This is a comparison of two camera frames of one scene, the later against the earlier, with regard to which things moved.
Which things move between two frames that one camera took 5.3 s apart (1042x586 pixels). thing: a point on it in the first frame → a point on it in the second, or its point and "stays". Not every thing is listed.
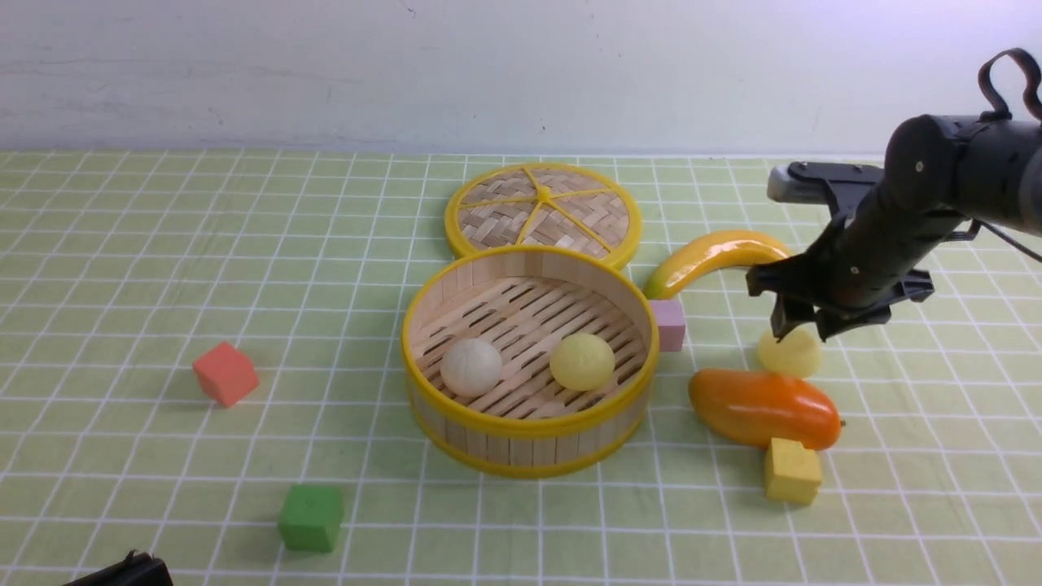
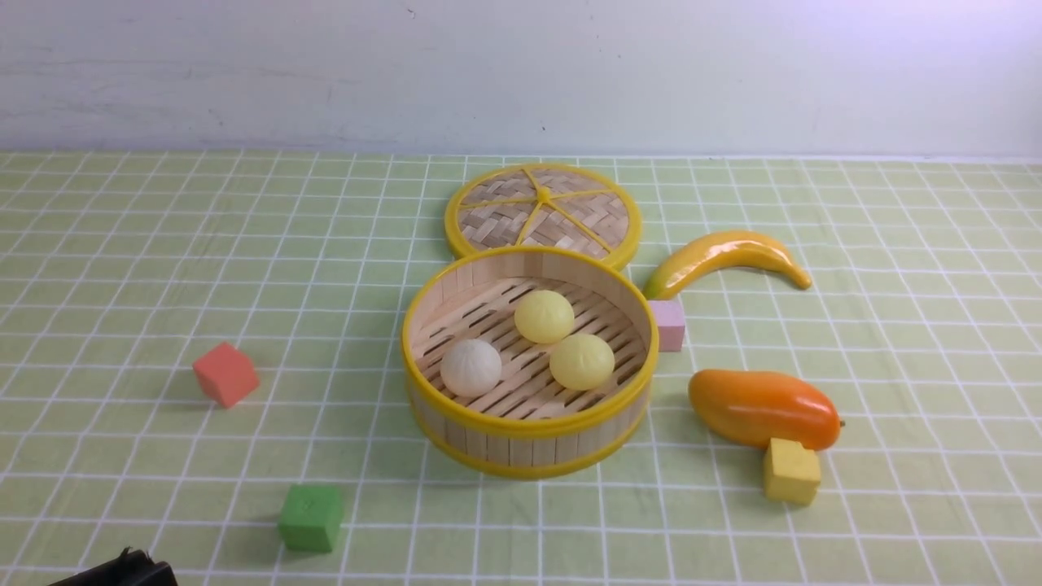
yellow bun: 582,361 stays
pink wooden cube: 671,320 stays
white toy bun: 470,367 stays
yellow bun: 798,352 → 544,317
